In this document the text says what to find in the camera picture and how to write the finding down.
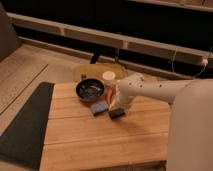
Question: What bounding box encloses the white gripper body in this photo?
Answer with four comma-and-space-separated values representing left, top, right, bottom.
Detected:
110, 98, 133, 112

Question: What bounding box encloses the black eraser block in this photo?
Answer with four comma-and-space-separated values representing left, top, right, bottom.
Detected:
109, 109, 125, 119

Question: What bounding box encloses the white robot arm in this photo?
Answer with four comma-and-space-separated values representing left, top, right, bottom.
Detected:
115, 74, 213, 171

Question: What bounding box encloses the dark ceramic bowl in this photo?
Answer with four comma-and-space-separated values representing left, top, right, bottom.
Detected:
76, 78, 105, 102

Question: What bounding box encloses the orange carrot toy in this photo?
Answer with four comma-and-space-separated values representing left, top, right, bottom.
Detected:
106, 88, 113, 104

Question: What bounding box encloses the blue sponge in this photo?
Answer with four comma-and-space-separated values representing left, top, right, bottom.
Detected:
90, 101, 109, 116

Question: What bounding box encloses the black table leg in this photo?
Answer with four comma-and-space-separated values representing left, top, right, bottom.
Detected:
90, 51, 101, 64

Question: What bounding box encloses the black floor mat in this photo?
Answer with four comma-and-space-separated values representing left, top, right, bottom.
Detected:
0, 82, 54, 170

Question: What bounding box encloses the wooden shelf rail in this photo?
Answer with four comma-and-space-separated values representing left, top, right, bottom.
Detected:
7, 12, 213, 64

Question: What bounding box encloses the white cable with plug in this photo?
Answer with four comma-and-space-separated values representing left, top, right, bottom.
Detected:
171, 46, 213, 79

